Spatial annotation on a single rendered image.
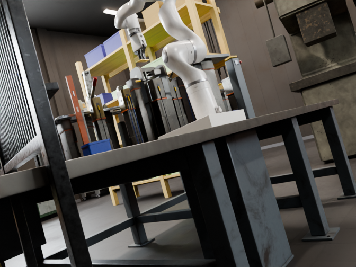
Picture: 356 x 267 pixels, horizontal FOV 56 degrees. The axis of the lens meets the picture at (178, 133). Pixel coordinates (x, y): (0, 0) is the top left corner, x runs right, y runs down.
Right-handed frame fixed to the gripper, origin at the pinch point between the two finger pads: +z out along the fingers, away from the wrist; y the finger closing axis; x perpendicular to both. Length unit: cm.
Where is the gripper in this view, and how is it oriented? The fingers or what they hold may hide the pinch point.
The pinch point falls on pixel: (142, 57)
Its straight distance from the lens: 224.2
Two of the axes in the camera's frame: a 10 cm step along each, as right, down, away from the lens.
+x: -7.1, 1.8, -6.8
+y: -6.4, 2.2, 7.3
